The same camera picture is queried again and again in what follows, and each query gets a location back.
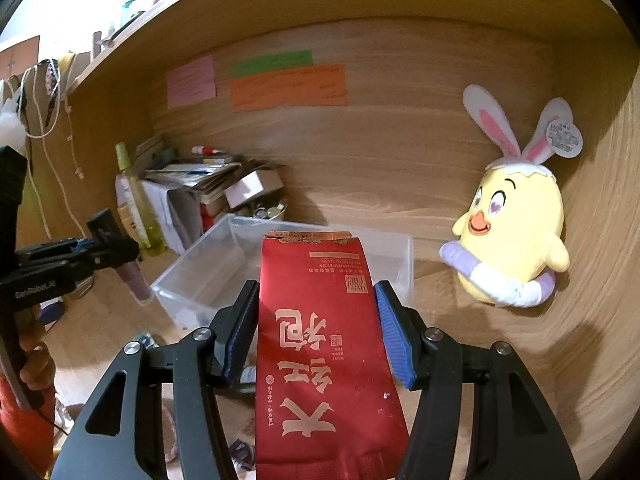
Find pink cosmetic tube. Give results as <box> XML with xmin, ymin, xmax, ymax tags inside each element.
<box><xmin>116</xmin><ymin>257</ymin><xmax>153</xmax><ymax>307</ymax></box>

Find clear plastic storage box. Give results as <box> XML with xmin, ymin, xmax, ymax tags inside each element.
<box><xmin>150</xmin><ymin>213</ymin><xmax>415</xmax><ymax>331</ymax></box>

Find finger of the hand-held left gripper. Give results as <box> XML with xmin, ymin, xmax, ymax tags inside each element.
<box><xmin>15</xmin><ymin>209</ymin><xmax>126</xmax><ymax>261</ymax></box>
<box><xmin>30</xmin><ymin>240</ymin><xmax>142</xmax><ymax>286</ymax></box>

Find round metal tin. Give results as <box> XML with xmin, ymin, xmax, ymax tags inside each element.
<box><xmin>250</xmin><ymin>200</ymin><xmax>288</xmax><ymax>222</ymax></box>

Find pink sticky note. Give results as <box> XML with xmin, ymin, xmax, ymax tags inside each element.
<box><xmin>166</xmin><ymin>55</ymin><xmax>217</xmax><ymax>109</ymax></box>

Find green sticky note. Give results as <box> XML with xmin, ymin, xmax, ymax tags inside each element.
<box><xmin>230</xmin><ymin>50</ymin><xmax>313</xmax><ymax>78</ymax></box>

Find person's left forearm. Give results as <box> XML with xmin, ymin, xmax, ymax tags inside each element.
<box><xmin>0</xmin><ymin>370</ymin><xmax>56</xmax><ymax>466</ymax></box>

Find red tea packet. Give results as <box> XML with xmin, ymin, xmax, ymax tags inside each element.
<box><xmin>254</xmin><ymin>230</ymin><xmax>410</xmax><ymax>480</ymax></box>

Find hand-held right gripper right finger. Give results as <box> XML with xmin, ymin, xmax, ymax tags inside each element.
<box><xmin>374</xmin><ymin>280</ymin><xmax>583</xmax><ymax>480</ymax></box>

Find yellow liquid bottle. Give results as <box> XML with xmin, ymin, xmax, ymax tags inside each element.
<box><xmin>115</xmin><ymin>142</ymin><xmax>167</xmax><ymax>256</ymax></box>

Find pile of books and papers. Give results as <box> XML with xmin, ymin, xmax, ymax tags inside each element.
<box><xmin>145</xmin><ymin>152</ymin><xmax>246</xmax><ymax>193</ymax></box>

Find white hanging string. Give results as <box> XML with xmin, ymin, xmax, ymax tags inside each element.
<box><xmin>20</xmin><ymin>55</ymin><xmax>83</xmax><ymax>241</ymax></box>

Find white fluffy cloth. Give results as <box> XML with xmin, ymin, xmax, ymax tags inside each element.
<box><xmin>0</xmin><ymin>95</ymin><xmax>27</xmax><ymax>147</ymax></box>

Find red paper boxes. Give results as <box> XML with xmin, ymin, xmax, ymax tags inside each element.
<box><xmin>200</xmin><ymin>195</ymin><xmax>226</xmax><ymax>233</ymax></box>

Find small purple packet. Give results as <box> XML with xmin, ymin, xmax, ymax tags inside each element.
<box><xmin>229</xmin><ymin>439</ymin><xmax>255</xmax><ymax>471</ymax></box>

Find row of small bottles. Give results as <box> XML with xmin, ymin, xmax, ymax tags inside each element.
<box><xmin>90</xmin><ymin>0</ymin><xmax>191</xmax><ymax>53</ymax></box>

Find person's left hand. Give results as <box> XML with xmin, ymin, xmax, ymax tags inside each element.
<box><xmin>17</xmin><ymin>305</ymin><xmax>57</xmax><ymax>406</ymax></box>

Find orange sticky note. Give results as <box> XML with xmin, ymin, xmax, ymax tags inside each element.
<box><xmin>230</xmin><ymin>64</ymin><xmax>348</xmax><ymax>113</ymax></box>

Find white cardboard box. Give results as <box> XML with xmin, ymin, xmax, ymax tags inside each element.
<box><xmin>225</xmin><ymin>167</ymin><xmax>286</xmax><ymax>211</ymax></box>

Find yellow chick plush toy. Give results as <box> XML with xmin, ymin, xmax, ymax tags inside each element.
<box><xmin>439</xmin><ymin>84</ymin><xmax>586</xmax><ymax>308</ymax></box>

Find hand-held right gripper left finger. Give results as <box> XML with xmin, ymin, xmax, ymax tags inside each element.
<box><xmin>50</xmin><ymin>280</ymin><xmax>261</xmax><ymax>480</ymax></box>

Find folded white paper sheets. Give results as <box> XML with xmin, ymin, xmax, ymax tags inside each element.
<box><xmin>141</xmin><ymin>180</ymin><xmax>203</xmax><ymax>256</ymax></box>

